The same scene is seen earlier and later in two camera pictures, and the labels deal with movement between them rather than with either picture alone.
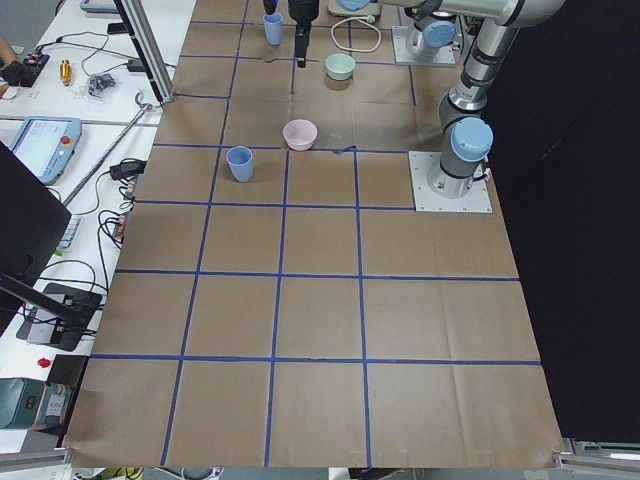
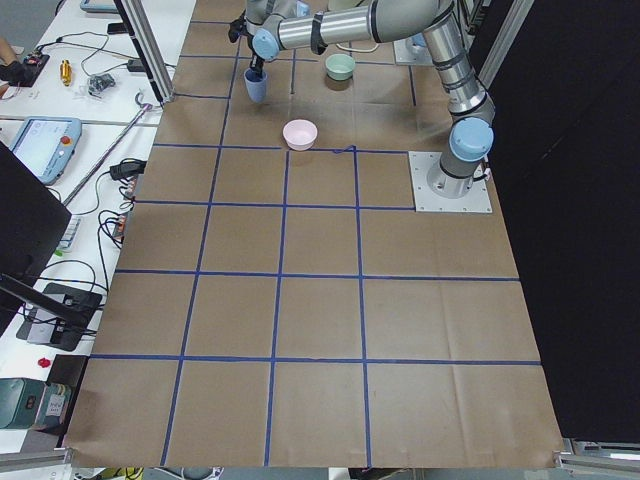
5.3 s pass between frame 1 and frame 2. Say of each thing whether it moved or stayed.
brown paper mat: stayed
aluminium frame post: stayed
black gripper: moved
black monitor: stayed
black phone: stayed
